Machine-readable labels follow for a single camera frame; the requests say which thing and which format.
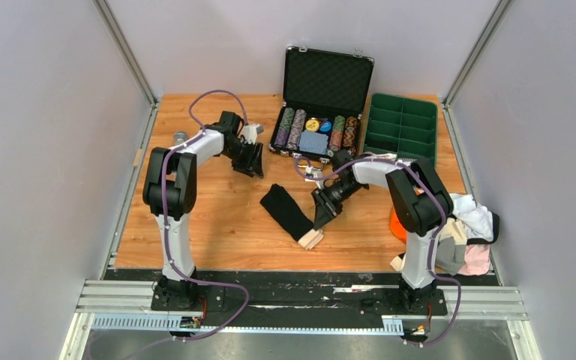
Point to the grey striped underwear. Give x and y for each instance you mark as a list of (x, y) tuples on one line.
[(407, 160)]

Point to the orange garment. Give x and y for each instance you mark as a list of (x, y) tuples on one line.
[(399, 221)]

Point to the clear tube of chips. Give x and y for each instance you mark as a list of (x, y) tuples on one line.
[(180, 137)]

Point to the aluminium frame rail front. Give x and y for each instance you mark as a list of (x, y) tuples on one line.
[(126, 305)]

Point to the black poker chip case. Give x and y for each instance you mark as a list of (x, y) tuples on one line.
[(324, 85)]

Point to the black garment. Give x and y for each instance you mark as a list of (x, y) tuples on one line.
[(495, 231)]

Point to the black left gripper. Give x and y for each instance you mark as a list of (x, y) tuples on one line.
[(252, 166)]

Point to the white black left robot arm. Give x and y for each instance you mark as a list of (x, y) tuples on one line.
[(170, 189)]

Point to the black underwear cream waistband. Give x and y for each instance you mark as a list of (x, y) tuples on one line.
[(287, 213)]

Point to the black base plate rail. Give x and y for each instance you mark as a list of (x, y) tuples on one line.
[(298, 298)]

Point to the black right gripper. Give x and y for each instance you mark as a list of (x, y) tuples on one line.
[(323, 215)]

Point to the grey garment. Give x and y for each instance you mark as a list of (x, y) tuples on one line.
[(451, 248)]

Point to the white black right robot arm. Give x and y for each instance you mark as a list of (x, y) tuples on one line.
[(420, 201)]

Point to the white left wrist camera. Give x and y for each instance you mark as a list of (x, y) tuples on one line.
[(250, 133)]

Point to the green divided tray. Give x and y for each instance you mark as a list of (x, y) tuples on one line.
[(403, 126)]

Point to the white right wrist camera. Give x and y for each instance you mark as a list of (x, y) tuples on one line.
[(314, 175)]

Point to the cream white garment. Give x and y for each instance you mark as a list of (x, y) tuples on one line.
[(398, 262)]

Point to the pink garment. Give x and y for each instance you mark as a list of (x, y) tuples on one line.
[(476, 260)]

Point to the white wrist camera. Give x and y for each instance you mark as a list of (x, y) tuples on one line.
[(250, 133), (314, 175)]

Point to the white rolled cloth in tray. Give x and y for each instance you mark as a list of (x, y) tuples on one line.
[(387, 156)]

